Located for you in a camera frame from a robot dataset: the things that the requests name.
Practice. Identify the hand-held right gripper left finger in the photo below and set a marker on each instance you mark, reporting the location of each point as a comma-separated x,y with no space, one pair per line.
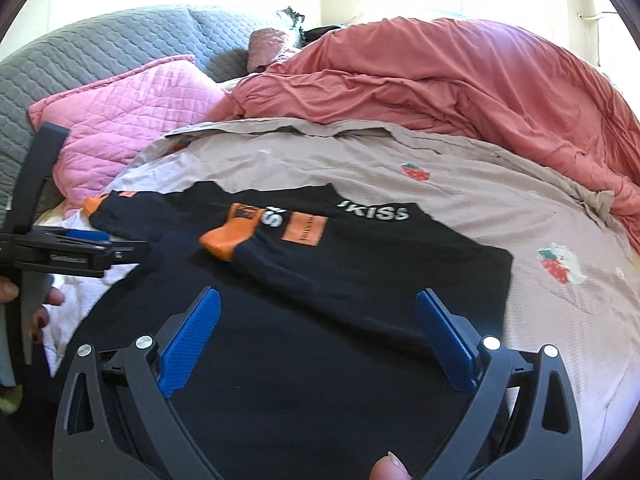
192,345

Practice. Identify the black t-shirt with orange cuffs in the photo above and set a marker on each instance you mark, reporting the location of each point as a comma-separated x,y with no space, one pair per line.
310,285

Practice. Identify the person's right hand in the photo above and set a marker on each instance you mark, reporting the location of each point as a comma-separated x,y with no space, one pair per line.
389,467

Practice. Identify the pink quilted pillow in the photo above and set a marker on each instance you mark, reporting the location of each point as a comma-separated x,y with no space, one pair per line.
130,110

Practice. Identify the red duvet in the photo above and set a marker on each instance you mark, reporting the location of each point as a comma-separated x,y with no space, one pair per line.
450,75

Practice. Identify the mauve pillow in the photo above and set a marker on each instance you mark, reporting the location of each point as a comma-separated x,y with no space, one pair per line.
270,47

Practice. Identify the black cloth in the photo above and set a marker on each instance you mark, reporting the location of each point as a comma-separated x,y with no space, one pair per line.
317,34

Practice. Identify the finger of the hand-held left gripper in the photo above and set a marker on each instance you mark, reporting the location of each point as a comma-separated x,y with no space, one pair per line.
127,252
85,234

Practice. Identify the beige strawberry print blanket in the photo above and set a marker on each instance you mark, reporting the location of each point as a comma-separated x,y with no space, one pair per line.
500,200

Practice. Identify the person's left hand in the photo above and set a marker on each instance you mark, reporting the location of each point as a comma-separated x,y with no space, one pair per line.
47,305

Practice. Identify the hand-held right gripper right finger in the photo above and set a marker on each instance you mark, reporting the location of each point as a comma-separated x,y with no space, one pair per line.
445,342

